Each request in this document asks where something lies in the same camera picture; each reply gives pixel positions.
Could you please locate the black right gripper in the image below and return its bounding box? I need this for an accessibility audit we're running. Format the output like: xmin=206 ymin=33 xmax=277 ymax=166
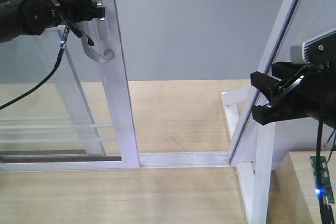
xmin=250 ymin=62 xmax=335 ymax=128

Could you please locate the grey curved door handle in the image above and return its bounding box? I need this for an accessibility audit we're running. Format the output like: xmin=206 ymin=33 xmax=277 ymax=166
xmin=79 ymin=0 xmax=114 ymax=63

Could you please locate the white framed sliding glass door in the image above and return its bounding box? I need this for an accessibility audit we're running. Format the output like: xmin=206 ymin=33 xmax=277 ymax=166
xmin=1 ymin=0 xmax=139 ymax=172

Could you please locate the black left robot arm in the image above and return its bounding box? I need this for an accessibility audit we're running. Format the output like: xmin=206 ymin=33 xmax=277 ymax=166
xmin=1 ymin=0 xmax=105 ymax=43

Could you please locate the white fixed glass door panel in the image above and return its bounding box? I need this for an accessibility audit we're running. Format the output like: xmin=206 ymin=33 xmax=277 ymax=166
xmin=0 ymin=28 xmax=123 ymax=164

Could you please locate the white wooden support brace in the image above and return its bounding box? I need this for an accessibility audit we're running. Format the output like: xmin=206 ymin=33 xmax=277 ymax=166
xmin=222 ymin=84 xmax=276 ymax=223

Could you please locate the green circuit board blue LED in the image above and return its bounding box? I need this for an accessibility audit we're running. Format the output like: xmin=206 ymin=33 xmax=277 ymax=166
xmin=60 ymin=25 xmax=70 ymax=50

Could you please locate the light wooden side table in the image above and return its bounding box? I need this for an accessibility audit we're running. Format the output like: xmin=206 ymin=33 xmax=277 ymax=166
xmin=267 ymin=152 xmax=321 ymax=223

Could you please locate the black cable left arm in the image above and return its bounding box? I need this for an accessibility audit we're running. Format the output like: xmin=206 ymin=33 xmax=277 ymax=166
xmin=0 ymin=11 xmax=95 ymax=111

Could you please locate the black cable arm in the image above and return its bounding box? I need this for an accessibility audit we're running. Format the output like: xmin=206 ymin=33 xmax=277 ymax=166
xmin=314 ymin=118 xmax=336 ymax=224
xmin=0 ymin=11 xmax=95 ymax=111

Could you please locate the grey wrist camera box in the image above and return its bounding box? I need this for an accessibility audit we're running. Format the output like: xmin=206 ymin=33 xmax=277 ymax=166
xmin=290 ymin=28 xmax=335 ymax=66

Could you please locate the white outer door frame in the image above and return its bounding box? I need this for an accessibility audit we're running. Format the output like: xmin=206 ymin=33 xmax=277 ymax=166
xmin=140 ymin=0 xmax=301 ymax=168

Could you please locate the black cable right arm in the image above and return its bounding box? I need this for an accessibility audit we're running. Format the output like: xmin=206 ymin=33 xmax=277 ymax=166
xmin=314 ymin=118 xmax=336 ymax=224

